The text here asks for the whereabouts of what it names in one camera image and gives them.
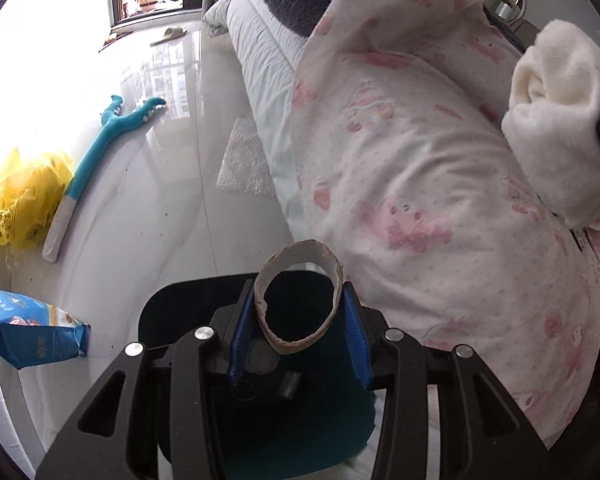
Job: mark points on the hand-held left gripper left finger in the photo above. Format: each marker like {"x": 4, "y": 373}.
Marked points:
{"x": 242, "y": 340}

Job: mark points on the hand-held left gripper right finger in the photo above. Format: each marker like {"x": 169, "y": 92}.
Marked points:
{"x": 356, "y": 335}

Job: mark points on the cardboard tape roll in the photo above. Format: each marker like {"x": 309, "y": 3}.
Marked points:
{"x": 325, "y": 332}

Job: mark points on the white fleece cloth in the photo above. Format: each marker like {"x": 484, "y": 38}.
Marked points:
{"x": 560, "y": 110}

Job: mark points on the black trash bin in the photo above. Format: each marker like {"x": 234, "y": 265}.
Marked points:
{"x": 180, "y": 305}

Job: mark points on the silver cup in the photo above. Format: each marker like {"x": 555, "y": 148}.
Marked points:
{"x": 506, "y": 10}

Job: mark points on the clear bubble wrap piece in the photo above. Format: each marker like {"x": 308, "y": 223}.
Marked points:
{"x": 245, "y": 160}

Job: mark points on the pink printed blanket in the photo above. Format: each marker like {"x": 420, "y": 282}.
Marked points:
{"x": 420, "y": 160}

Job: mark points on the blue printed bag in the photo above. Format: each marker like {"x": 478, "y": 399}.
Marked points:
{"x": 35, "y": 330}

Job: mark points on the yellow plastic bag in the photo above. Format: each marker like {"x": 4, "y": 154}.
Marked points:
{"x": 25, "y": 195}

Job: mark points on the light grey bed sheet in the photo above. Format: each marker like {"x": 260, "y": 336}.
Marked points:
{"x": 260, "y": 60}

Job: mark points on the beige slipper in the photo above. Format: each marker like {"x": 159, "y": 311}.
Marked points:
{"x": 169, "y": 35}

